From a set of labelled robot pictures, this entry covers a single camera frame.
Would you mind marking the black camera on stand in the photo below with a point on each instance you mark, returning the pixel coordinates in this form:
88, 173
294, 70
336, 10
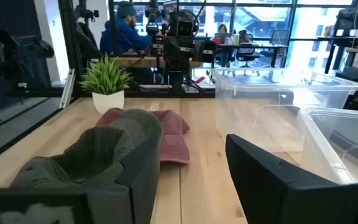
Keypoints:
152, 21

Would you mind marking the person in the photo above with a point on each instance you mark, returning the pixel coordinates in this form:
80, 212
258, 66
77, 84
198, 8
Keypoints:
120, 37
244, 36
222, 29

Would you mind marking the green plant in white pot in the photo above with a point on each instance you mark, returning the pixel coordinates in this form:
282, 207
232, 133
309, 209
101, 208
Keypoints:
107, 90

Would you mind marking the clear plastic container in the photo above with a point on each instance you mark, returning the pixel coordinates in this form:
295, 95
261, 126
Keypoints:
337, 149
259, 124

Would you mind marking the maroon red cap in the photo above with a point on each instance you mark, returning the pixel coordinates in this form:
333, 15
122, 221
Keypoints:
174, 146

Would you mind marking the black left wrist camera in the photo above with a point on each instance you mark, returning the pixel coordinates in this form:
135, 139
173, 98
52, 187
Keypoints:
183, 26

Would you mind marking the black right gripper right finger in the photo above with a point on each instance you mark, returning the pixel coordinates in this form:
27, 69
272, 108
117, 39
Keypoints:
291, 199

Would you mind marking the black monitor desk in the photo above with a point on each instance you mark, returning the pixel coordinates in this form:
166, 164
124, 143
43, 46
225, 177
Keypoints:
340, 42

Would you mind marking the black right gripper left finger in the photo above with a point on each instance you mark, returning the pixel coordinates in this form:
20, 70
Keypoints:
138, 193

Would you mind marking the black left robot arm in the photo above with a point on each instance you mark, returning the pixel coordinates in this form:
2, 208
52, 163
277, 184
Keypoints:
177, 77

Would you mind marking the black office chair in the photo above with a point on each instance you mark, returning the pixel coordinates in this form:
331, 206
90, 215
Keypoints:
249, 56

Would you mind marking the black computer monitor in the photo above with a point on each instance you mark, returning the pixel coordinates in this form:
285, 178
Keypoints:
351, 17

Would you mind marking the dark green cap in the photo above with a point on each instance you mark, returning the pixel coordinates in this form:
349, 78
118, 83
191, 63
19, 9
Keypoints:
98, 155

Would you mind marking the black background robot station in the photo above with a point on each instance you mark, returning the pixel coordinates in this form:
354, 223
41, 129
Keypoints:
14, 62

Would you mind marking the black frame post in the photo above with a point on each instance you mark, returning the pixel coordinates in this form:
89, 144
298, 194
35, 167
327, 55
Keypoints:
70, 46

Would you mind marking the aluminium rail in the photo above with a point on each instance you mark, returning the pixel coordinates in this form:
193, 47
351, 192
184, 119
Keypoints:
67, 88

